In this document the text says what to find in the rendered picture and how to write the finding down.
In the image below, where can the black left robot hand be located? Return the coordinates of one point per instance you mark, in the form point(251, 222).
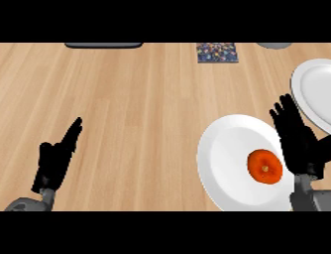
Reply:
point(52, 162)

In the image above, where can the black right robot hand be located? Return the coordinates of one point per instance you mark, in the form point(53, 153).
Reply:
point(300, 145)

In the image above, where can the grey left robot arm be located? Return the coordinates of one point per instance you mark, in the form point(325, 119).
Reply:
point(31, 202)

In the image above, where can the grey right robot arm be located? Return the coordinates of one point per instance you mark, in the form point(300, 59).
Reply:
point(315, 196)

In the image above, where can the orange squash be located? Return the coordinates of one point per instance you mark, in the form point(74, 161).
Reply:
point(264, 166)

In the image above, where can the large white plate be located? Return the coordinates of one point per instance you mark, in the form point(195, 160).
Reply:
point(232, 165)

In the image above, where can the grey round object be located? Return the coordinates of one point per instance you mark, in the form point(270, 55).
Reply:
point(273, 45)

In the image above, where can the multicoloured patterned box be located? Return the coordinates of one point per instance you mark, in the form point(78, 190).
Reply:
point(216, 52)

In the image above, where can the dark grey flat object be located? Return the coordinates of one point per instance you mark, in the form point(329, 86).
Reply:
point(104, 45)

